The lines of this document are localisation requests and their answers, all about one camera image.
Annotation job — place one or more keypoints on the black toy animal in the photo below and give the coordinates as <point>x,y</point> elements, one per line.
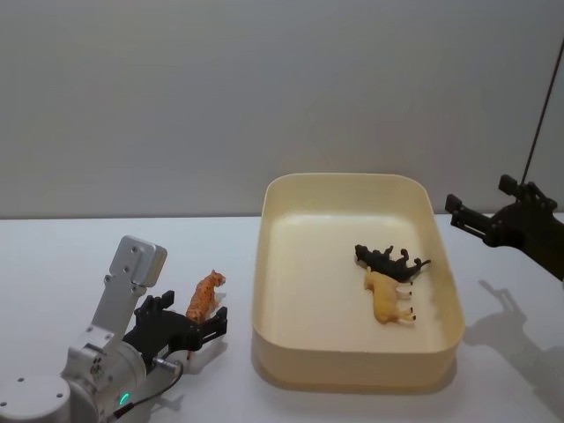
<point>388,264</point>

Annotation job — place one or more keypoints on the orange toy tiger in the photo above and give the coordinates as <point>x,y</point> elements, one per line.
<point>201,299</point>

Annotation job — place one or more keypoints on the tan toy animal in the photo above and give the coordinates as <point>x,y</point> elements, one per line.
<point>384,297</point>

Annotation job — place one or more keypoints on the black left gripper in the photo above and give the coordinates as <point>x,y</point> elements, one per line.
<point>165,330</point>

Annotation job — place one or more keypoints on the cream plastic tray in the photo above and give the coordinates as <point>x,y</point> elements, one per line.
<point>317,286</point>

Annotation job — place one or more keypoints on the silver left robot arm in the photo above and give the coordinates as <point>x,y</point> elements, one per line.
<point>102,368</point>

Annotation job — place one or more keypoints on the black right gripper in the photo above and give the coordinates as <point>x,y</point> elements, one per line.
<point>533,233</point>

